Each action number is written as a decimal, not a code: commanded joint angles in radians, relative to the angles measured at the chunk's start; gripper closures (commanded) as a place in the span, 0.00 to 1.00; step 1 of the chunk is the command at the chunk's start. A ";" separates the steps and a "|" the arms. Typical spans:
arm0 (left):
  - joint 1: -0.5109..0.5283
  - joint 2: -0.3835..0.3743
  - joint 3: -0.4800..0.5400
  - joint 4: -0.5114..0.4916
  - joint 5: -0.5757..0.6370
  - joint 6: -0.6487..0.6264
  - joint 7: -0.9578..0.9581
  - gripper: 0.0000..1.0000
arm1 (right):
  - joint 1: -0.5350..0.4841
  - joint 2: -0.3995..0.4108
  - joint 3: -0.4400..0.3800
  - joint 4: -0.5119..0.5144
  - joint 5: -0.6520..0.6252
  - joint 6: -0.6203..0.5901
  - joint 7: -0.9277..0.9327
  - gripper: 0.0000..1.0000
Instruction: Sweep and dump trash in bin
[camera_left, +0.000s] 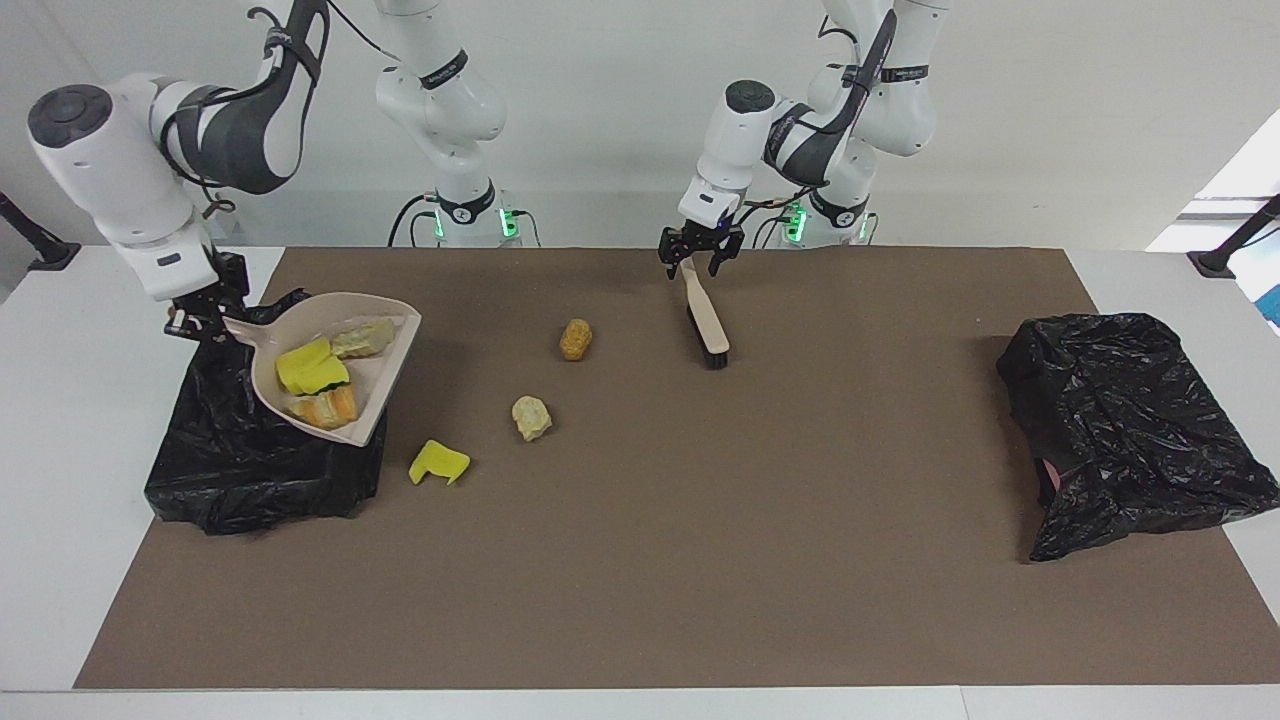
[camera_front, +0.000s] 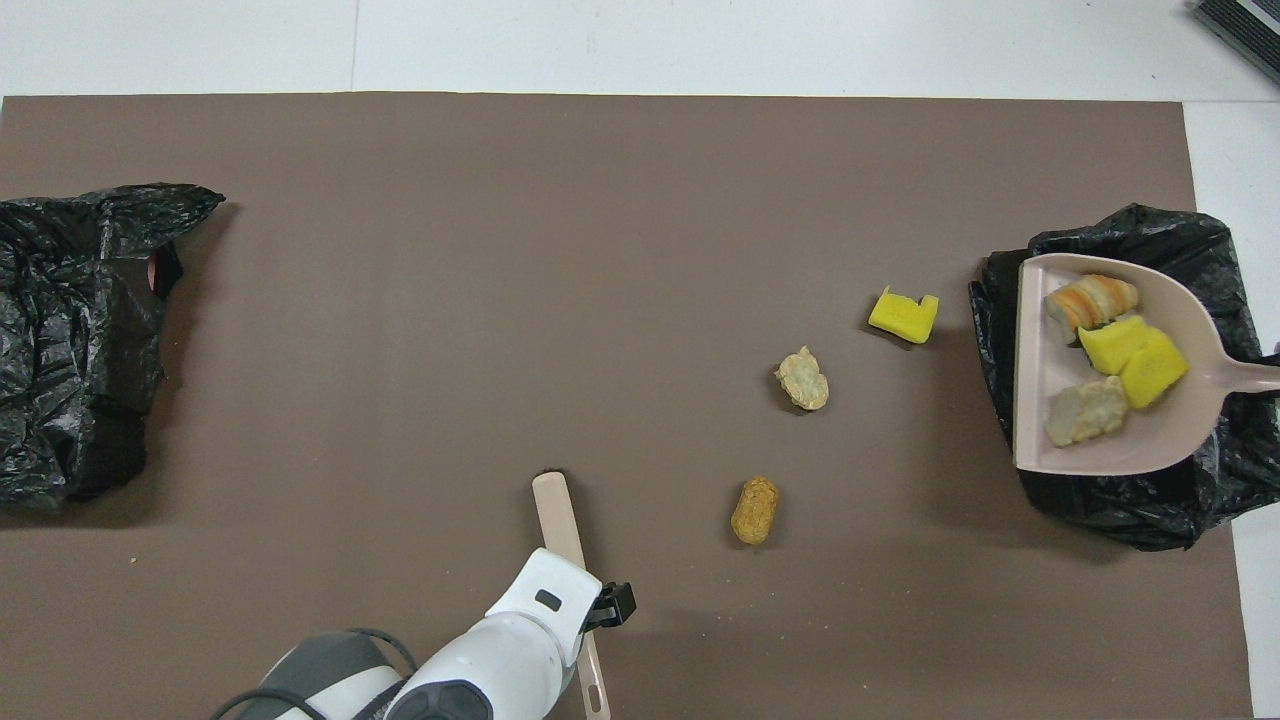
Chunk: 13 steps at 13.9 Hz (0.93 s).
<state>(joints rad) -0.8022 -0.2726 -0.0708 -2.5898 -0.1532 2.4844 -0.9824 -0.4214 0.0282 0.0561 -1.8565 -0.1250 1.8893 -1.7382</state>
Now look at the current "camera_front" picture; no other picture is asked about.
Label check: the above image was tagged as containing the beige plastic dustpan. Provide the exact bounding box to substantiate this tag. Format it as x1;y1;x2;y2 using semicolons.
1012;252;1280;477

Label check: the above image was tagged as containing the pale crumpled food piece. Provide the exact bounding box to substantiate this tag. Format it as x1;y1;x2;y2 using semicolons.
774;346;831;412

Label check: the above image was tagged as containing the yellow sponge block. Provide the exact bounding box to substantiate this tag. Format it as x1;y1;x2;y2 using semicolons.
1120;330;1191;411

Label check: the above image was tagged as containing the crumpled black trash bag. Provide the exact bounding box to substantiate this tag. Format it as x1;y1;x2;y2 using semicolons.
0;183;227;511

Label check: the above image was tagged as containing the notched yellow sponge piece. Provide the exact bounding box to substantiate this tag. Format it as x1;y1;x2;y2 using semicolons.
867;286;941;346

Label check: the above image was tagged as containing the brown table mat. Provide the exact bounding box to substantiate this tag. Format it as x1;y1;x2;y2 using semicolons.
0;92;1256;720

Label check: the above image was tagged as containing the orange striped croissant piece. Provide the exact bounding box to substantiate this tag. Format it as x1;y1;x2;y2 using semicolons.
1044;274;1141;333

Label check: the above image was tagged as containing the dark grey ribbed device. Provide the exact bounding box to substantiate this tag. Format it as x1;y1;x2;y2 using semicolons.
1190;0;1280;86

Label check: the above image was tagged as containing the pale flaky pastry piece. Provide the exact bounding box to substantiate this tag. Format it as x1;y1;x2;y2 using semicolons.
1044;376;1131;448

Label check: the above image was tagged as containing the beige hand brush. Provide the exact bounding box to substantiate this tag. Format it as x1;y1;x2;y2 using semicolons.
531;470;612;720

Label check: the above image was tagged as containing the pink plastic bin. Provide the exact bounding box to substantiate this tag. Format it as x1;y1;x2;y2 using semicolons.
143;250;183;298

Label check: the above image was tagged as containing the yellow sponge wedge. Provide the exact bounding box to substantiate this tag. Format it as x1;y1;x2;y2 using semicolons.
1077;315;1151;376

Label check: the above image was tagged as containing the open black bag-lined bin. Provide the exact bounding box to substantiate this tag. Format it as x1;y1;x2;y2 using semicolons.
967;203;1280;553

